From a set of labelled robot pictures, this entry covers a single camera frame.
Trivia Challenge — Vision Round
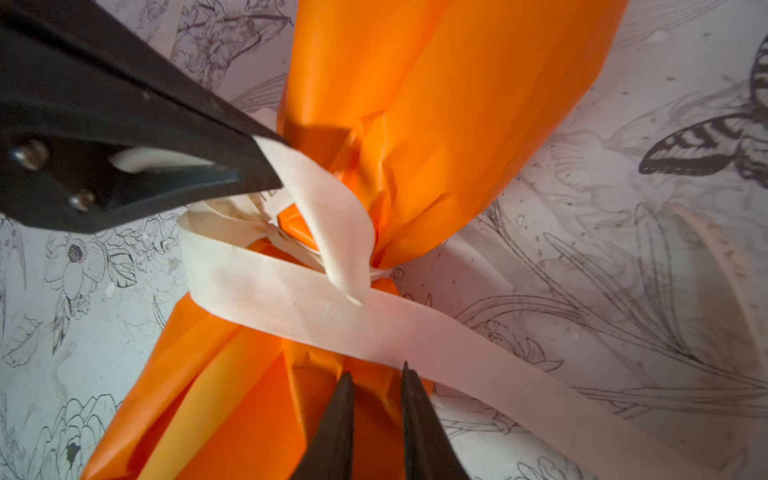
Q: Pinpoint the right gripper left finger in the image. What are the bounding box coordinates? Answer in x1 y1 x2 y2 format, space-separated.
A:
290 372 355 480

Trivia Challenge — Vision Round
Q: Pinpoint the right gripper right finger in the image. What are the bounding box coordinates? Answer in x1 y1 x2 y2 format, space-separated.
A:
401 362 470 480

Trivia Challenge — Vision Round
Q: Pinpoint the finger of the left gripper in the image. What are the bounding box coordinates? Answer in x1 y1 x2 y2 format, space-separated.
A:
1 1 281 233

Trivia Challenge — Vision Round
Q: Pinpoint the white ribbon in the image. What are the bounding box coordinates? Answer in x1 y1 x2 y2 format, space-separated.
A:
107 107 768 480

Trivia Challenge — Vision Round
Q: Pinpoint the orange wrapping paper sheet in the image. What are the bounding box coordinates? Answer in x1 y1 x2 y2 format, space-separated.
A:
83 1 626 479

